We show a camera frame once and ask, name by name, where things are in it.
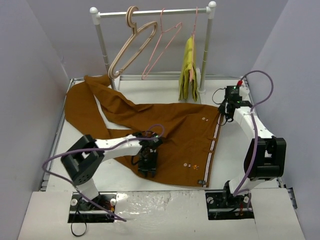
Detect wooden clothes hanger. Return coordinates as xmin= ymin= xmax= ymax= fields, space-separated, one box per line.
xmin=108 ymin=5 xmax=159 ymax=81

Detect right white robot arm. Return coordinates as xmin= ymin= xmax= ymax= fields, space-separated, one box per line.
xmin=218 ymin=99 xmax=287 ymax=207

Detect pink wire hanger, empty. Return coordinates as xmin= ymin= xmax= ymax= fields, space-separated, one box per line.
xmin=141 ymin=8 xmax=183 ymax=80

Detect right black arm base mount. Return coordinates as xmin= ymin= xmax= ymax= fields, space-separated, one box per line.
xmin=205 ymin=190 xmax=255 ymax=221

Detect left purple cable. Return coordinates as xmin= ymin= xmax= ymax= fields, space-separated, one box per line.
xmin=41 ymin=124 xmax=165 ymax=223

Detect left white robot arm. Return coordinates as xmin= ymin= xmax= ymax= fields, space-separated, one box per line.
xmin=60 ymin=131 xmax=163 ymax=209

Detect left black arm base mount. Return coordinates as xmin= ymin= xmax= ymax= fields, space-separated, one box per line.
xmin=67 ymin=192 xmax=117 ymax=238

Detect yellow-green folded trousers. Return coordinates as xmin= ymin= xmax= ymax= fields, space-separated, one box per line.
xmin=178 ymin=36 xmax=199 ymax=102

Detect white and silver clothes rack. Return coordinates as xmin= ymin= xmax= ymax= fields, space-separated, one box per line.
xmin=89 ymin=1 xmax=217 ymax=94

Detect pink wire hanger holding trousers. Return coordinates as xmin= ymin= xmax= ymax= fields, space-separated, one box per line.
xmin=189 ymin=7 xmax=198 ymax=83

